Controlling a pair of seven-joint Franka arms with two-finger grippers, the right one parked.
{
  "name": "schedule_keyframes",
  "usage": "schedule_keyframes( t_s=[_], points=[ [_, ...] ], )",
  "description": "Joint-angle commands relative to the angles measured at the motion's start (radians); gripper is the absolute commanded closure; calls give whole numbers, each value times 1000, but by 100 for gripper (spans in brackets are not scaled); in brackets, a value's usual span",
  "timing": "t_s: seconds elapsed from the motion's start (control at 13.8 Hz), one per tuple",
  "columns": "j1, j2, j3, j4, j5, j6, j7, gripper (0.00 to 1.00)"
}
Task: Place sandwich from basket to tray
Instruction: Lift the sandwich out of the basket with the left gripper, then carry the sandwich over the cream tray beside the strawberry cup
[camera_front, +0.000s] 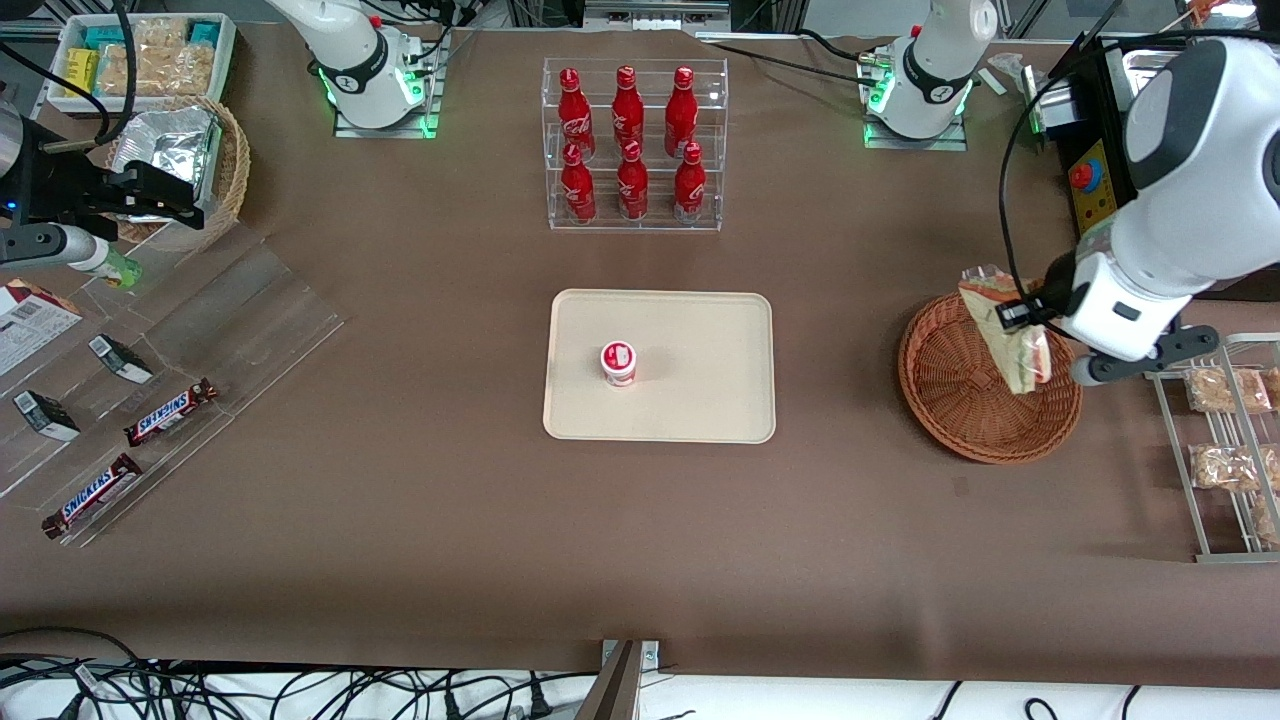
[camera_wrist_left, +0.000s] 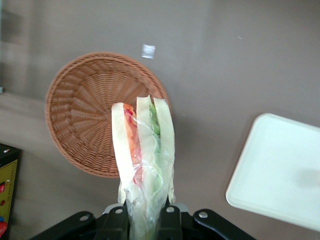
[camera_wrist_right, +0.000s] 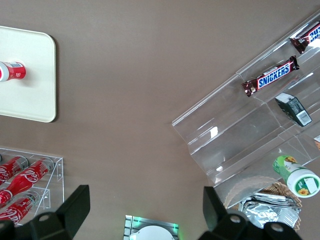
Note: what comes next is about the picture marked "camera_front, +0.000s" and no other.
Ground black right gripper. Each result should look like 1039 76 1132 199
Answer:
14 122 207 231

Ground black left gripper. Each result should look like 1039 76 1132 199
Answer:
997 250 1080 333

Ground triangular sandwich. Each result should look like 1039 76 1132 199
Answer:
957 264 1054 397

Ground tan wicker basket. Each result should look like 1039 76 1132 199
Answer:
104 95 252 252

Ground brown wicker basket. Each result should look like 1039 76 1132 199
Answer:
897 290 1084 465

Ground beige plastic tray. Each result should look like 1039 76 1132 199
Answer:
542 289 777 444

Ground silver foil pack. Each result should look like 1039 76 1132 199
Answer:
113 104 224 217

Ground beige snack bags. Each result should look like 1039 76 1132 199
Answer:
98 17 217 98

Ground clear acrylic display stand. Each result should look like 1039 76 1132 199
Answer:
0 224 347 550

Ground yellow snack box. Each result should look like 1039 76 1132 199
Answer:
64 48 101 99

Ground white plastic bin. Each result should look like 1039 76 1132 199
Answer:
46 12 239 117

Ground small black white box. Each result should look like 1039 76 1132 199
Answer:
88 334 155 385
13 390 82 443

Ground white barcode carton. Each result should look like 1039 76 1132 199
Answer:
0 279 85 377

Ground black food warmer box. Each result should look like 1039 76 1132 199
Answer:
1048 28 1280 302

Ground small silver metal device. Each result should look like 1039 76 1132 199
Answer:
1019 64 1077 137

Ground brown Snickers bar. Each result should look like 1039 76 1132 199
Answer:
123 378 219 448
41 453 144 542

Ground steel food pan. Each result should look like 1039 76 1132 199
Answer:
1120 46 1176 96

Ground red cola bottle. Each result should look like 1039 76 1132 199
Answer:
664 67 699 158
616 140 650 222
672 142 708 225
611 66 646 151
559 142 599 225
557 68 597 161

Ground clear acrylic bottle rack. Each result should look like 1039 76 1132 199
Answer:
542 57 729 233

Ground red white yogurt cup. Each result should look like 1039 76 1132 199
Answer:
600 341 639 389

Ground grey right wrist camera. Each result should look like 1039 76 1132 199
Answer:
0 224 113 277

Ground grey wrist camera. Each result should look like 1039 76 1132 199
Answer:
0 224 113 277
1071 324 1222 387

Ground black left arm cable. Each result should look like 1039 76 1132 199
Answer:
998 28 1206 301

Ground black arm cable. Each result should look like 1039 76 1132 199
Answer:
40 0 139 151
998 28 1206 301

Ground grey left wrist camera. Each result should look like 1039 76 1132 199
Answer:
1071 324 1222 387

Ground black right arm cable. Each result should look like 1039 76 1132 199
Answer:
40 0 139 151

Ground grey metal wire rack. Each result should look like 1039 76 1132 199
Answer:
1144 333 1280 565

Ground black table cable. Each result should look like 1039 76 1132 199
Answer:
698 28 883 83

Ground aluminium frame profile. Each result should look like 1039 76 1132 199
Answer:
505 0 807 41

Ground black floor cable bundle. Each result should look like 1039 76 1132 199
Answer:
0 627 601 720

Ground metal table bracket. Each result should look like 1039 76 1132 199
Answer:
578 639 662 720

